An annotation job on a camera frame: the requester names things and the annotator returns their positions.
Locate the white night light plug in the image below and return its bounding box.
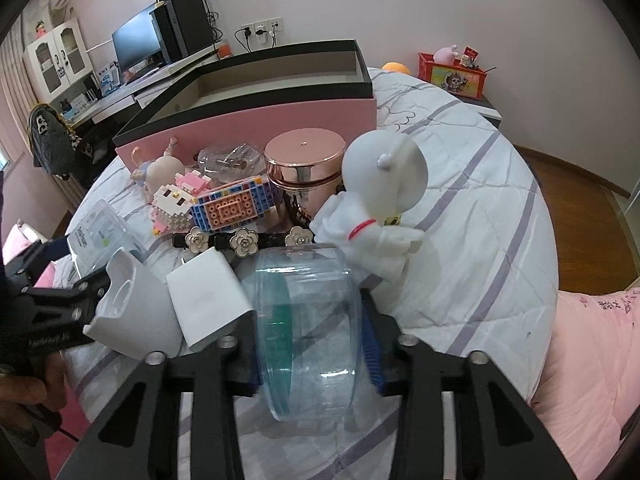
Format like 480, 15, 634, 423
82, 248, 183, 361

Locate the dental flossers clear box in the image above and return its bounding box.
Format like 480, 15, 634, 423
67, 200, 145, 278

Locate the white charger cube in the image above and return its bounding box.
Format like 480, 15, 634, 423
167, 248, 252, 352

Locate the colourful block radio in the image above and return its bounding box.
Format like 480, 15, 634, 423
190, 176, 277, 234

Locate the clear plastic bag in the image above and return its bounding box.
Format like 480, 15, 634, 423
196, 143, 267, 185

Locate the clear round floss container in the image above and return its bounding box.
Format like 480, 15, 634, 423
252, 245, 362, 422

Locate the rose gold round jar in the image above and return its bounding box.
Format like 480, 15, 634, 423
264, 128, 347, 228

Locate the white astronaut figurine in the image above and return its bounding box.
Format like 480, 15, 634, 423
309, 130, 428, 283

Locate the pink block figure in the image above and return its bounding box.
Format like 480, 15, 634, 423
151, 170, 212, 236

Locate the person left hand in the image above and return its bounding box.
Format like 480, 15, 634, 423
0, 352, 66, 437

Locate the pink bed quilt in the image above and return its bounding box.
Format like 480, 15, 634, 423
532, 287, 639, 479

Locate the white desk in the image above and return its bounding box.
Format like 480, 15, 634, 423
70, 46, 218, 128

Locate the white glass cabinet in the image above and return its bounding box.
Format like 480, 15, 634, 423
23, 18, 93, 103

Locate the black computer monitor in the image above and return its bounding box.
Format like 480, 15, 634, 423
112, 4, 162, 73

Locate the pink black storage box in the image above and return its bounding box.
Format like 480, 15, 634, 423
114, 39, 376, 169

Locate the black computer tower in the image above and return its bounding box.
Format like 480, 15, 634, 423
151, 0, 214, 64

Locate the orange cap bottle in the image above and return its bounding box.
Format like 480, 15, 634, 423
217, 40, 233, 60

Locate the black white tv cabinet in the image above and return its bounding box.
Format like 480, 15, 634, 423
465, 96, 502, 128

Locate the red toy crate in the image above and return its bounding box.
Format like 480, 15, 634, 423
419, 53, 487, 100

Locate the pink plush toy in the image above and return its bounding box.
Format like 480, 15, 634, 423
433, 44, 459, 66

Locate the orange octopus plush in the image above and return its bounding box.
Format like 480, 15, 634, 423
382, 62, 411, 75

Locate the white wall socket strip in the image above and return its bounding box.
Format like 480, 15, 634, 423
240, 16, 284, 36

